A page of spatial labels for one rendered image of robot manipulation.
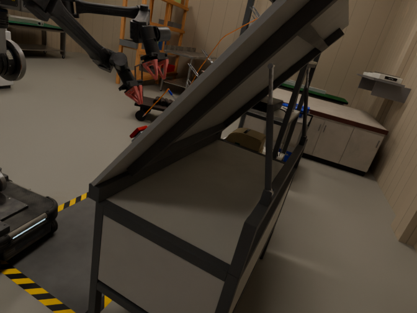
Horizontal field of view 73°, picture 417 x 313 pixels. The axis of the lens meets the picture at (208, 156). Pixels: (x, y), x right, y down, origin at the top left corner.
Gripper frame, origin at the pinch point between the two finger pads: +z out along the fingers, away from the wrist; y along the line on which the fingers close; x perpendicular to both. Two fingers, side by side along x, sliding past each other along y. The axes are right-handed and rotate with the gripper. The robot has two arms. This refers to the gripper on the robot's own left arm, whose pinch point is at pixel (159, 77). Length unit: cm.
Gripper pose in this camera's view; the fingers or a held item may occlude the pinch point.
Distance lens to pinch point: 122.4
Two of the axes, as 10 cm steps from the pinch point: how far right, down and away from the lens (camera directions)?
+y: 4.6, -2.9, 8.4
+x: -8.6, 1.2, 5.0
